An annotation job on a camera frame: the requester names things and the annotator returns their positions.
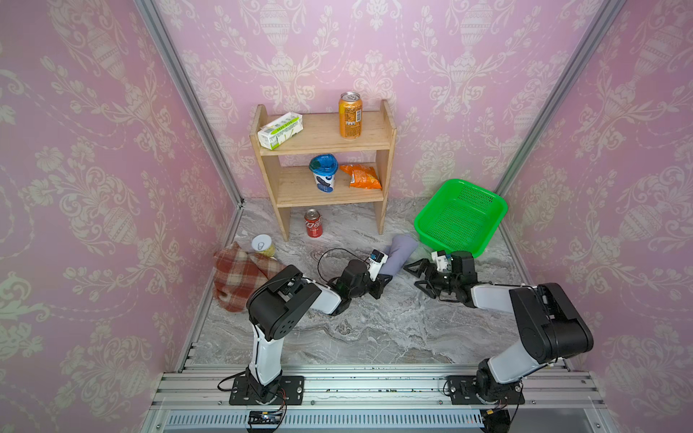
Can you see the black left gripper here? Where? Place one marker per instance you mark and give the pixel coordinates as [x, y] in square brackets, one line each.
[379, 285]

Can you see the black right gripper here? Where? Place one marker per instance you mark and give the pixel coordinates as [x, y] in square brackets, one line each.
[426, 264]

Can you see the lavender skirt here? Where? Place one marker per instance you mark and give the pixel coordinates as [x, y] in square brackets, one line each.
[398, 253]

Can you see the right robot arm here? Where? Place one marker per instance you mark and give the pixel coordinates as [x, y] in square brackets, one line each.
[549, 326]

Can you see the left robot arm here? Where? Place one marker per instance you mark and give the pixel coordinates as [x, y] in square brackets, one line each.
[278, 306]

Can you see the green plastic perforated basket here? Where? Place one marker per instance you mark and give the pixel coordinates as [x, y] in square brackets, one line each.
[460, 217]

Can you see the red cola can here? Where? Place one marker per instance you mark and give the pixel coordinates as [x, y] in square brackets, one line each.
[313, 223]

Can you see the orange snack bag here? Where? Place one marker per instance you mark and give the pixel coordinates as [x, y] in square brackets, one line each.
[361, 176]

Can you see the yellow white can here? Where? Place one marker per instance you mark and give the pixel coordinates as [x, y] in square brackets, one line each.
[264, 245]

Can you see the wooden two-tier shelf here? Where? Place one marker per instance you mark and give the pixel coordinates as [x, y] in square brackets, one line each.
[304, 170]

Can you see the red plaid skirt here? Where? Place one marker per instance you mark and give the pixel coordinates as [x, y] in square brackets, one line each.
[239, 274]

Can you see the black power connector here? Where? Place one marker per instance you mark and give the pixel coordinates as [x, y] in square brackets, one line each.
[496, 421]

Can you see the orange drink can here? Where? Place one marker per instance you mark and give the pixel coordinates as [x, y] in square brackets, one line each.
[350, 115]

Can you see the white green tissue box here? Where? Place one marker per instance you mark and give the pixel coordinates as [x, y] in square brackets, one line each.
[277, 132]

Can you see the small black circuit board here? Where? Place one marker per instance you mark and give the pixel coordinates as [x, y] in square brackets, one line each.
[257, 419]

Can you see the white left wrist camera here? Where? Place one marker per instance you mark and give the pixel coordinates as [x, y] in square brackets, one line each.
[375, 262]

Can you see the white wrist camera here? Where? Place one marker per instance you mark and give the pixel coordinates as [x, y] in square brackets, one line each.
[375, 262]
[442, 261]

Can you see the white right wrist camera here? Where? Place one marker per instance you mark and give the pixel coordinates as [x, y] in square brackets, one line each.
[442, 261]

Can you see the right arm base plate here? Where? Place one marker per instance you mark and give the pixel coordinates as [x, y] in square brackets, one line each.
[469, 390]

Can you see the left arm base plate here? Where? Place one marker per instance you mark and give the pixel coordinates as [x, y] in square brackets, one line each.
[285, 389]

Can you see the aluminium mounting rail frame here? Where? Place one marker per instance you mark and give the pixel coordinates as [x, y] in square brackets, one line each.
[370, 398]

